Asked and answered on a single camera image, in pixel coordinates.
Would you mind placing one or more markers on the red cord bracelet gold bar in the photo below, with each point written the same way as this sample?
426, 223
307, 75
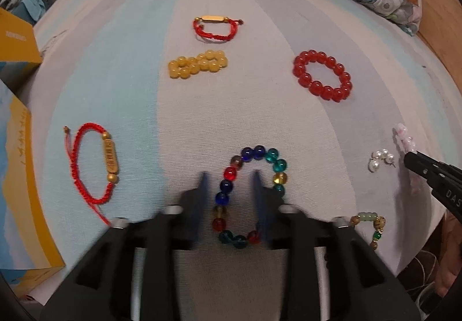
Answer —
216, 28

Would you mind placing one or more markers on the red cord bracelet gold tube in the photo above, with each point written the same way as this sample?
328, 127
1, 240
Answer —
72, 144

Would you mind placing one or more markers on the wooden bed frame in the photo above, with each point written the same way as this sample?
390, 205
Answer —
440, 29

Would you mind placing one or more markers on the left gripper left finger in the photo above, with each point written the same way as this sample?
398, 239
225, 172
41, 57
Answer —
193, 203

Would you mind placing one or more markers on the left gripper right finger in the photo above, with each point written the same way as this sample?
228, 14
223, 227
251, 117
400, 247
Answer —
267, 203

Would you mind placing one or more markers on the striped bed sheet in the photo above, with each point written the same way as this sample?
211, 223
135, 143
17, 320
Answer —
323, 81

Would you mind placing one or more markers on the teal suitcase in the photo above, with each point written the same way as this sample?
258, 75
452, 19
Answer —
30, 11

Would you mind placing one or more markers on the white pearl earring cluster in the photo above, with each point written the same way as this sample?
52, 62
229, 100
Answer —
379, 157

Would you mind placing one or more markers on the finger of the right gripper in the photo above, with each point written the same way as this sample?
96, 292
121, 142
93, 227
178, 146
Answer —
422, 165

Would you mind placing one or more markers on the yellow blue cardboard box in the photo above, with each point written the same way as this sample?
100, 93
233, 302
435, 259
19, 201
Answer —
29, 255

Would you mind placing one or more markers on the right hand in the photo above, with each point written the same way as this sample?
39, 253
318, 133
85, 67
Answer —
450, 264

